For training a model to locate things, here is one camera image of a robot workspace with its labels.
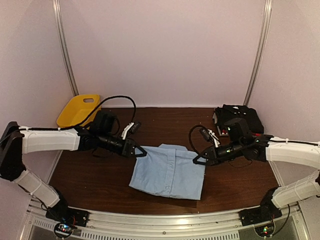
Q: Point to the aluminium corner post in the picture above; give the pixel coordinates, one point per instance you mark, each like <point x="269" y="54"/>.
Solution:
<point x="263" y="36"/>
<point x="64" y="47"/>

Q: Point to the aluminium front rail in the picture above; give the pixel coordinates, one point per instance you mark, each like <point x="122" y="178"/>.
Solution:
<point x="221" y="225"/>

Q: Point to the aluminium left corner post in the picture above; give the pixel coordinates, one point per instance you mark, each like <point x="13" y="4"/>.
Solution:
<point x="64" y="47"/>

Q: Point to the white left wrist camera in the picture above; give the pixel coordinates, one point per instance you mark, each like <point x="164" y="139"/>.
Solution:
<point x="130" y="129"/>

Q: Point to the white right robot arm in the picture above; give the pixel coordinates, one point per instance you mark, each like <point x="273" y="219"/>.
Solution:
<point x="266" y="148"/>

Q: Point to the yellow plastic basket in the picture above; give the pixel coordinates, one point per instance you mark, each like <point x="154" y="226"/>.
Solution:
<point x="77" y="109"/>

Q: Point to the light blue long sleeve shirt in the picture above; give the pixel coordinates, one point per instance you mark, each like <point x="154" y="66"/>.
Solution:
<point x="168" y="171"/>

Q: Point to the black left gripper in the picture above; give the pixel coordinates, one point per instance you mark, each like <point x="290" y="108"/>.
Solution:
<point x="126" y="149"/>

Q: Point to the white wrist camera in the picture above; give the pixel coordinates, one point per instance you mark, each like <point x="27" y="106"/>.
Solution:
<point x="130" y="129"/>
<point x="209" y="136"/>

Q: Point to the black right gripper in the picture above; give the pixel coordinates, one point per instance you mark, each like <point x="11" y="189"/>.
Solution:
<point x="213" y="157"/>

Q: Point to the black folded button shirt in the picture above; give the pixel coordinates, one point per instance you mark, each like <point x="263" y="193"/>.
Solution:
<point x="228" y="112"/>

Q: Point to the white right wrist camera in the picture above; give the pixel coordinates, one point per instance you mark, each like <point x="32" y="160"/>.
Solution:
<point x="209" y="136"/>

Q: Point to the aluminium right corner post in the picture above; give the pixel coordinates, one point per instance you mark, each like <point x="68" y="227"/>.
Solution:
<point x="263" y="36"/>

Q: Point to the red black plaid folded shirt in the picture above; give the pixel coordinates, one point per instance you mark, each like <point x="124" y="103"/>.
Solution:
<point x="222" y="132"/>

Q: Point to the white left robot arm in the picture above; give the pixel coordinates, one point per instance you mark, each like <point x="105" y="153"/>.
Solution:
<point x="17" y="142"/>

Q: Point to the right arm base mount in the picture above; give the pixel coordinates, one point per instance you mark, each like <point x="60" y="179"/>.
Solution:
<point x="257" y="215"/>

